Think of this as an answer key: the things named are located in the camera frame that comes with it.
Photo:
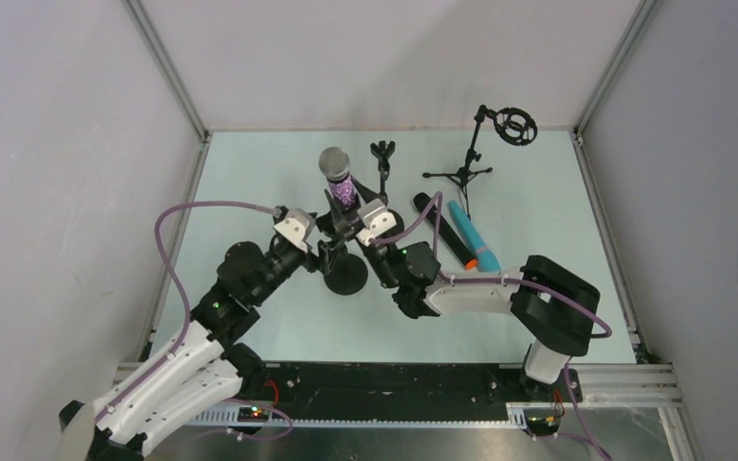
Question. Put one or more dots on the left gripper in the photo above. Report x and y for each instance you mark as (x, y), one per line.
(312, 255)

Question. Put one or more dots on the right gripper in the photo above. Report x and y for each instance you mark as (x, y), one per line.
(356, 232)

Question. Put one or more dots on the black ring clip stand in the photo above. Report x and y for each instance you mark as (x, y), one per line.
(349, 274)

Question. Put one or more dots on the black fork clip stand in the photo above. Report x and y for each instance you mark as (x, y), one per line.
(383, 151)

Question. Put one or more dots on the purple glitter microphone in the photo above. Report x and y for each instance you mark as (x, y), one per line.
(334, 164)

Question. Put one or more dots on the black microphone orange end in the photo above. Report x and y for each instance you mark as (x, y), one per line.
(446, 232)

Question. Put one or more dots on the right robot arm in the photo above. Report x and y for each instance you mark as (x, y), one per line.
(556, 306)

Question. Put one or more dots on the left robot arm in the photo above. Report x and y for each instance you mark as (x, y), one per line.
(203, 364)

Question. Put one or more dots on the blue microphone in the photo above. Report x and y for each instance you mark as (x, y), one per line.
(486, 260)

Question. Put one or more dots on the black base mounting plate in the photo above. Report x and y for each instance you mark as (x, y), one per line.
(401, 393)

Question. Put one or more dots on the left controller board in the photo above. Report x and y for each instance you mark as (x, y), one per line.
(251, 414)

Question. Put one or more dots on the controller board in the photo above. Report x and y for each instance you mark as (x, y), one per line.
(251, 414)
(541, 426)

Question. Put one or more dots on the right controller board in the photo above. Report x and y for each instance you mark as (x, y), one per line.
(541, 426)

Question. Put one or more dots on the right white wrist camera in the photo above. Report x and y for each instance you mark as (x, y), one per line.
(376, 220)

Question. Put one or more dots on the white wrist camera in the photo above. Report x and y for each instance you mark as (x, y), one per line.
(295, 226)
(376, 220)

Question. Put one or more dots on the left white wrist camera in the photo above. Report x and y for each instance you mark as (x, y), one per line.
(295, 226)

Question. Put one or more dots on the black tripod shock mount stand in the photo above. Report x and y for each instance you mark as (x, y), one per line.
(514, 126)

